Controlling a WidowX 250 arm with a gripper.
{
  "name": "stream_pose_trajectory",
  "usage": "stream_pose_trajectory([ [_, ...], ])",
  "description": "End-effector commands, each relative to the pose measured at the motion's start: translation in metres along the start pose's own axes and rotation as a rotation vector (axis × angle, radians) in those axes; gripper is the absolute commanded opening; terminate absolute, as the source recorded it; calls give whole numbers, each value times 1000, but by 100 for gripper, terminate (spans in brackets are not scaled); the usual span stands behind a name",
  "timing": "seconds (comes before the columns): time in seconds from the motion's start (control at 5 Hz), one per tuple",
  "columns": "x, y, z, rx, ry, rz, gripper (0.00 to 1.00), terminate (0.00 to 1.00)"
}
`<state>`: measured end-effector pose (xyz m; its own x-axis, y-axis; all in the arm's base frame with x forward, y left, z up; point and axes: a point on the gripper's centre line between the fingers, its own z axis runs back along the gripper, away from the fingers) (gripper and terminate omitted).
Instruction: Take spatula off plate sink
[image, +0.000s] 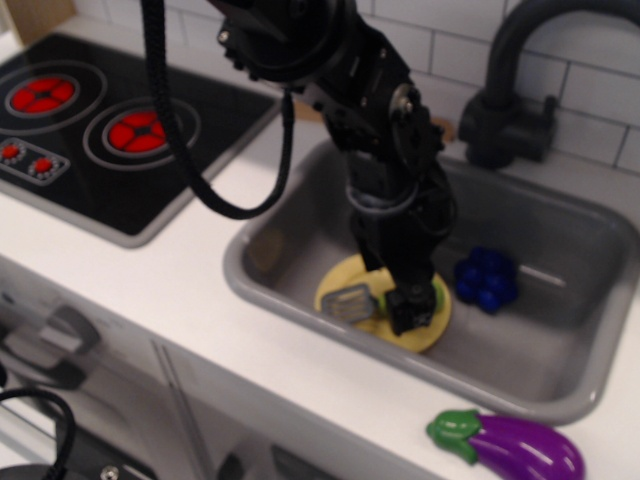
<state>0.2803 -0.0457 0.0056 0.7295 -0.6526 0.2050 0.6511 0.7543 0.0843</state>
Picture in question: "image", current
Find purple toy eggplant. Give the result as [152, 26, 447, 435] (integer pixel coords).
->
[426, 409, 586, 479]

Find grey sink basin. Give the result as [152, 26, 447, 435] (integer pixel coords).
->
[224, 143, 639, 424]

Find wooden block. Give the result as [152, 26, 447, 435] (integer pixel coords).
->
[294, 101, 457, 144]

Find grey oven door handle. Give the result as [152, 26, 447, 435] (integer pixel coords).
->
[1, 326, 87, 390]

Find yellow plate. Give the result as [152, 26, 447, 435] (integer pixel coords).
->
[314, 254, 452, 353]

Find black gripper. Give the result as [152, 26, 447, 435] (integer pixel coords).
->
[347, 189, 457, 336]

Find blue toy grapes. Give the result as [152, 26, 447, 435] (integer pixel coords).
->
[454, 246, 519, 314]

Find black braided cable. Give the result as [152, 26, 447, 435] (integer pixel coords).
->
[139, 0, 296, 221]

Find grey oven knob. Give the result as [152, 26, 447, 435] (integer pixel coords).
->
[38, 305, 101, 354]

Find black faucet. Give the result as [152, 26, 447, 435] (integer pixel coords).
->
[458, 1, 639, 170]

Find wooden side panel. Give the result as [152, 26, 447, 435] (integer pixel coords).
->
[1, 0, 76, 46]

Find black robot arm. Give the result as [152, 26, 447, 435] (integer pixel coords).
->
[216, 1, 456, 335]

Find green handled grey spatula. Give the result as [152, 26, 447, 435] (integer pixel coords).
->
[316, 280, 450, 324]

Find black toy stove top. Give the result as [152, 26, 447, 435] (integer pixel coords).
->
[0, 33, 281, 250]

